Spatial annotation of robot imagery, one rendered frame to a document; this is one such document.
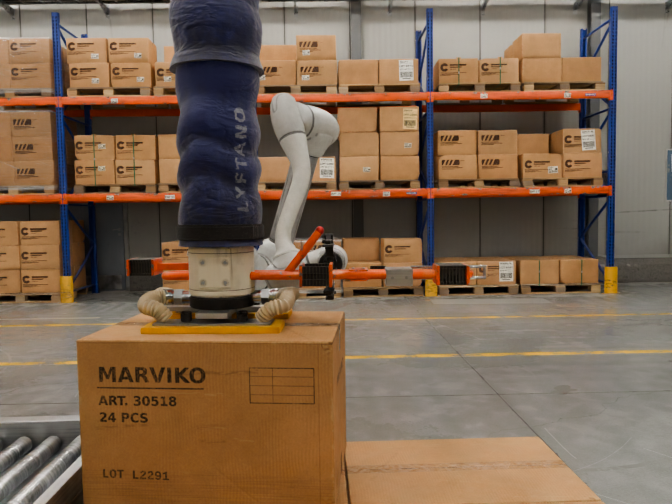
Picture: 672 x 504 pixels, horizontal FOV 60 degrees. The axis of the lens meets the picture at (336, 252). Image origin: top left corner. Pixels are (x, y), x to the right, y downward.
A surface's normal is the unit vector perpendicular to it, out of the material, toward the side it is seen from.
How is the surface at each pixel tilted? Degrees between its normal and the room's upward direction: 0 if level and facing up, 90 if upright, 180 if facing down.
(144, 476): 90
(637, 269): 90
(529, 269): 90
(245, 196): 74
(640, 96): 90
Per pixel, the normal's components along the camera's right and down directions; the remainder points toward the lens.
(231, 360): -0.08, 0.07
